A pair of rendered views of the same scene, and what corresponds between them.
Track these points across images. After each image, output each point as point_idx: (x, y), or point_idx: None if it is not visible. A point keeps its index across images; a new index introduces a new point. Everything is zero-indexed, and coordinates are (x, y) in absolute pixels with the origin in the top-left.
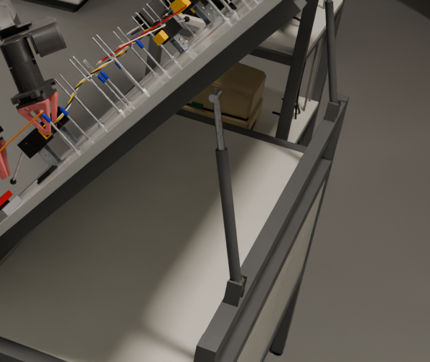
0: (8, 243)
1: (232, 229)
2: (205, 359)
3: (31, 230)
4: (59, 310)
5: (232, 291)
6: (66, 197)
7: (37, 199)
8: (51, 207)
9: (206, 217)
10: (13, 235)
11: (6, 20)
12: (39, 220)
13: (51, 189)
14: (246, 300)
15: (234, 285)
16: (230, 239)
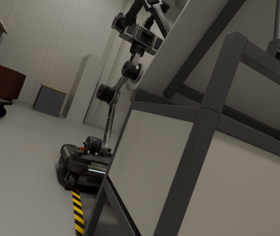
0: (174, 81)
1: None
2: (228, 41)
3: (183, 70)
4: None
5: (271, 47)
6: (201, 45)
7: (183, 10)
8: (194, 54)
9: None
10: (177, 76)
11: None
12: (188, 63)
13: (189, 0)
14: None
15: (274, 41)
16: (278, 14)
